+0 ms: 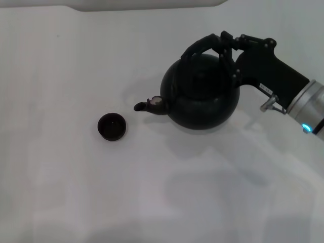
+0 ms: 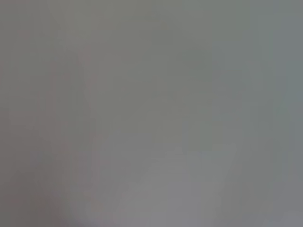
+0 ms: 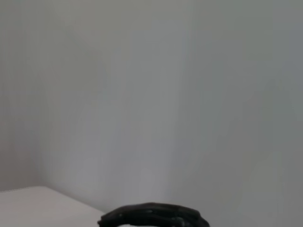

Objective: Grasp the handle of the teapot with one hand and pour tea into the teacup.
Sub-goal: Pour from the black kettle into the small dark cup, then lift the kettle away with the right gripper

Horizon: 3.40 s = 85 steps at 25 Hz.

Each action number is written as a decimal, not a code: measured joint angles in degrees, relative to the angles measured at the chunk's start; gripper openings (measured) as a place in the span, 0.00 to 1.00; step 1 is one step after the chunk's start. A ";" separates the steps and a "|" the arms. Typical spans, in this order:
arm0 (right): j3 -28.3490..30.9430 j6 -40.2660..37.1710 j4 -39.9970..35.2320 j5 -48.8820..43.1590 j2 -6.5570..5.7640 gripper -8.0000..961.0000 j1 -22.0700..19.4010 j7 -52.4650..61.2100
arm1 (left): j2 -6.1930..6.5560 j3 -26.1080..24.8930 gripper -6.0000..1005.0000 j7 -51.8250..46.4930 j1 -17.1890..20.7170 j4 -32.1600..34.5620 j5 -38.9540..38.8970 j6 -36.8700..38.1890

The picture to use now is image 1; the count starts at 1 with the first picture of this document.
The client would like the black round teapot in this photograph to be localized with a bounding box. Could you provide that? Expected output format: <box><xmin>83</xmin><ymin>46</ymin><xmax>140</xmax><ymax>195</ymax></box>
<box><xmin>133</xmin><ymin>34</ymin><xmax>240</xmax><ymax>131</ymax></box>

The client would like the dark brown teacup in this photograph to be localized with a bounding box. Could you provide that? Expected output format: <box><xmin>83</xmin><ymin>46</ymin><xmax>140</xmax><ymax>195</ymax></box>
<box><xmin>97</xmin><ymin>113</ymin><xmax>127</xmax><ymax>142</ymax></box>

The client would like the silver cable connector plug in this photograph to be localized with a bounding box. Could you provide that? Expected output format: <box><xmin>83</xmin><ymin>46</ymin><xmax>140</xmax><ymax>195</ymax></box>
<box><xmin>259</xmin><ymin>94</ymin><xmax>288</xmax><ymax>115</ymax></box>

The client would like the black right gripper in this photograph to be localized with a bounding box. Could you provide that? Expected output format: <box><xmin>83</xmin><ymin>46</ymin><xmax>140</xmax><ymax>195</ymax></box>
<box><xmin>219</xmin><ymin>30</ymin><xmax>311</xmax><ymax>110</ymax></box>

